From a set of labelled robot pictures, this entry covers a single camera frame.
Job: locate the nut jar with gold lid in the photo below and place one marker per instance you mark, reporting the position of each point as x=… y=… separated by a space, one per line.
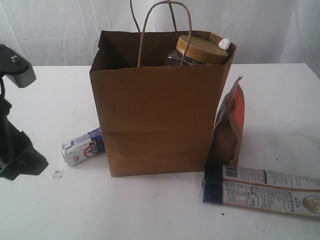
x=200 y=52

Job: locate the brown paper bag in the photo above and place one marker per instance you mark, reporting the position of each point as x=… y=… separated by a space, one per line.
x=155 y=119

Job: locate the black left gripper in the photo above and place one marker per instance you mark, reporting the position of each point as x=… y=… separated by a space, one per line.
x=17 y=153

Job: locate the white candy top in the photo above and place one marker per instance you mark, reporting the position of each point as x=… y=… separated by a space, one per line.
x=224 y=44

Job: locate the white long noodle package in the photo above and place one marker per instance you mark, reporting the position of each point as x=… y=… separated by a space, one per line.
x=260 y=189

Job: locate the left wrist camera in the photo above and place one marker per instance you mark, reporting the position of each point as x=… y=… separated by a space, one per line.
x=15 y=67

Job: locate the brown pouch with orange label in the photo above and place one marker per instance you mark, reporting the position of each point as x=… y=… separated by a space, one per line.
x=228 y=129

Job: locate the white curtain backdrop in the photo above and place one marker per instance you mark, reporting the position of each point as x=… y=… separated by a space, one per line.
x=66 y=32

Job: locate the blue white milk carton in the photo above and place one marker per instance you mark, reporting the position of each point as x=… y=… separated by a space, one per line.
x=83 y=147

